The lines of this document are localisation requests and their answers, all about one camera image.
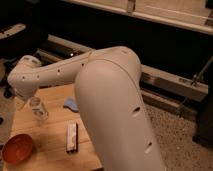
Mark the white plastic bottle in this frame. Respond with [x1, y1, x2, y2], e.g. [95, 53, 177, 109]
[66, 123, 78, 153]

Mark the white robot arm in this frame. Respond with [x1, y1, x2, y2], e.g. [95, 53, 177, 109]
[8, 46, 166, 171]

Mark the blue sponge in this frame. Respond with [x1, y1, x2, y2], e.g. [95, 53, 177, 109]
[63, 97, 79, 113]

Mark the clear glass jar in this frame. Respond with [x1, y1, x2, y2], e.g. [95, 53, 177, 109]
[29, 97, 48, 121]

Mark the wooden board table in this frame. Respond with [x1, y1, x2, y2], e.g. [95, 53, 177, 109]
[3, 84, 102, 171]

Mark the metal clamp rod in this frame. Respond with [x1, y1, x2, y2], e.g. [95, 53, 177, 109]
[177, 56, 213, 116]

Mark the orange bowl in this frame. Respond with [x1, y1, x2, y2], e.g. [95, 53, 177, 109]
[2, 134, 34, 164]

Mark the light wooden shelf edge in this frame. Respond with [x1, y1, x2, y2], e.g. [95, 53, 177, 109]
[63, 0, 213, 35]

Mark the long metal rail beam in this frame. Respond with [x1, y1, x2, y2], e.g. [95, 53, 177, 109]
[37, 35, 209, 102]

